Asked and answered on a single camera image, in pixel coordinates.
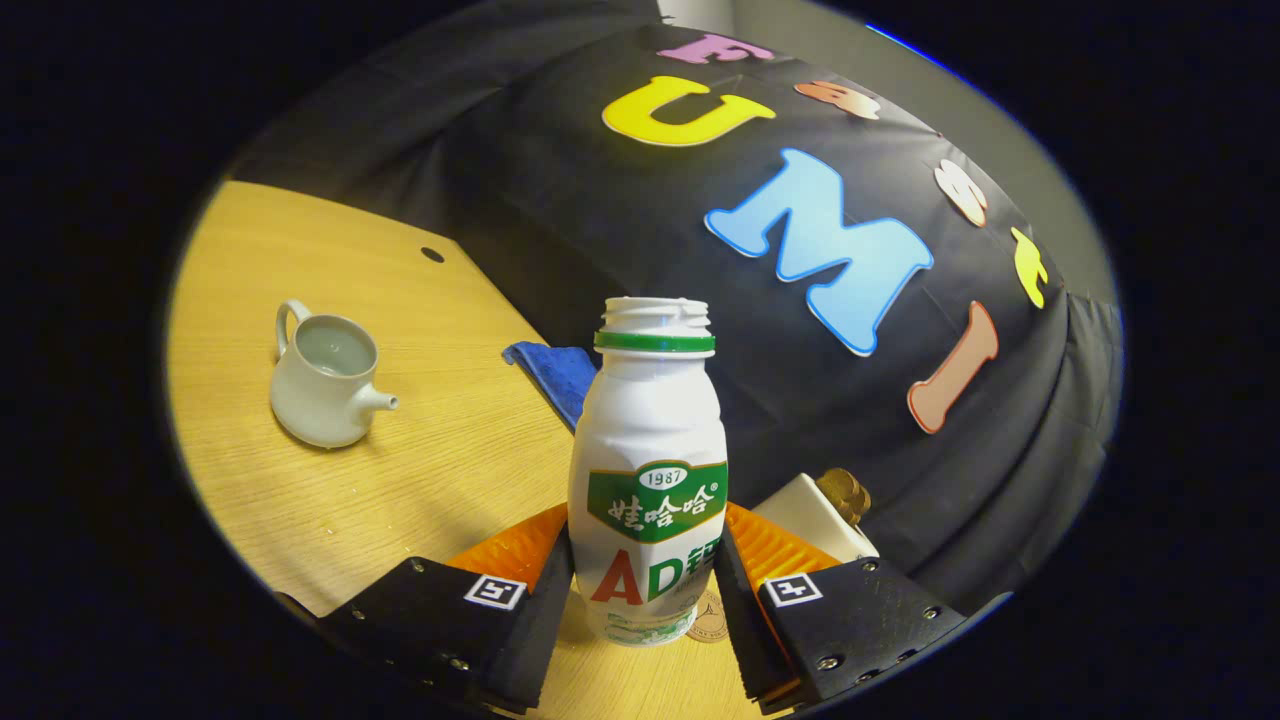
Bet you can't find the white plastic water bottle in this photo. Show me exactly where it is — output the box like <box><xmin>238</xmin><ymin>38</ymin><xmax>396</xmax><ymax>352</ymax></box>
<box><xmin>567</xmin><ymin>296</ymin><xmax>729</xmax><ymax>648</ymax></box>

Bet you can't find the blue folded towel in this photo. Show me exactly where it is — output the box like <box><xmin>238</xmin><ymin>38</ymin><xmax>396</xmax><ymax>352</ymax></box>
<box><xmin>502</xmin><ymin>342</ymin><xmax>599</xmax><ymax>433</ymax></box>

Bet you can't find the white ceramic teacup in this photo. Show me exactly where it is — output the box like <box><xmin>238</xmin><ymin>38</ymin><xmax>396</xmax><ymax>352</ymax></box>
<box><xmin>270</xmin><ymin>299</ymin><xmax>399</xmax><ymax>449</ymax></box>

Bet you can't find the white toaster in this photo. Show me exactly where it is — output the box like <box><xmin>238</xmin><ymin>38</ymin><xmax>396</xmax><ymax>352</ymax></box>
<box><xmin>750</xmin><ymin>473</ymin><xmax>881</xmax><ymax>563</ymax></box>

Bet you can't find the black backdrop cloth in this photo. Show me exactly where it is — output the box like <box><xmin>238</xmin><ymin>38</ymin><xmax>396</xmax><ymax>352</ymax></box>
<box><xmin>230</xmin><ymin>0</ymin><xmax>1123</xmax><ymax>616</ymax></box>

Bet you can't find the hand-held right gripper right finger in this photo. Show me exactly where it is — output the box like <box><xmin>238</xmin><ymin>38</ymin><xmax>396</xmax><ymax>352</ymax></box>
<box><xmin>715</xmin><ymin>500</ymin><xmax>969</xmax><ymax>716</ymax></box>

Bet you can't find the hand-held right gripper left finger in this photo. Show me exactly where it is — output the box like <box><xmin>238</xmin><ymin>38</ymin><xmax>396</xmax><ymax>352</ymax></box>
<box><xmin>275</xmin><ymin>503</ymin><xmax>576</xmax><ymax>716</ymax></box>

